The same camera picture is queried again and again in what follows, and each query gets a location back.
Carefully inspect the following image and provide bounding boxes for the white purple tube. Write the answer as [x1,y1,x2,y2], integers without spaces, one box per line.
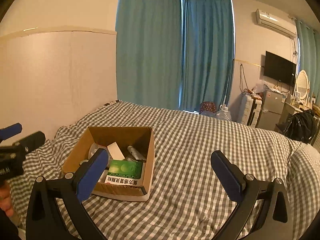
[127,146,146,161]

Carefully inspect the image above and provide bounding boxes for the person's left hand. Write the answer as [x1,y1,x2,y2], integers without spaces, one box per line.
[0,181,14,217]

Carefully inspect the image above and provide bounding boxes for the grey checkered bed sheet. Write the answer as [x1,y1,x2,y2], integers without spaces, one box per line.
[9,101,319,239]

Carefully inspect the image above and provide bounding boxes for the black backpack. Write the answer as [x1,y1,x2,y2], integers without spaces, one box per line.
[283,109,317,144]

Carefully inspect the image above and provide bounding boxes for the small white box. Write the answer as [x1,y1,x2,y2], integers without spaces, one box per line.
[107,142,125,160]

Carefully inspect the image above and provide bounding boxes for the green medicine box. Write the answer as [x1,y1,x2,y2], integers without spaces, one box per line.
[105,160,145,187]

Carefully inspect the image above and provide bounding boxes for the white suitcase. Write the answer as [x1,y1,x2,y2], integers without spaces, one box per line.
[236,93,262,127]

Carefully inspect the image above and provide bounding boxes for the grey mini fridge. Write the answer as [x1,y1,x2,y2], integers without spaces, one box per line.
[256,89,286,131]

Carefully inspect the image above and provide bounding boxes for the clear water jug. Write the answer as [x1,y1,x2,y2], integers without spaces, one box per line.
[216,105,232,121]

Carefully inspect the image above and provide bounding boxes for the dark patterned bag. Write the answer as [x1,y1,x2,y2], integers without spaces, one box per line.
[199,101,217,117]

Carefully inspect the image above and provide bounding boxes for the brown cardboard box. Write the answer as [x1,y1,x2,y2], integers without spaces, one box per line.
[62,127,155,202]

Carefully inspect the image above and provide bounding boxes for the white oval mirror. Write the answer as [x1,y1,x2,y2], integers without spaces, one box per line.
[295,70,310,100]

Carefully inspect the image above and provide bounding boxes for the teal right side curtain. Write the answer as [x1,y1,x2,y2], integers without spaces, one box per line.
[296,20,320,105]

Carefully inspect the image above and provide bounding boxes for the teal window curtain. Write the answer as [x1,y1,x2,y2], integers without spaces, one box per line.
[116,0,235,112]

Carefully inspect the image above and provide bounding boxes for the white air conditioner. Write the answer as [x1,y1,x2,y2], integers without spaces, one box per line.
[255,9,297,39]

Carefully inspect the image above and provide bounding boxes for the black wall television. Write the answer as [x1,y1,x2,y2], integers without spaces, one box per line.
[264,51,296,87]

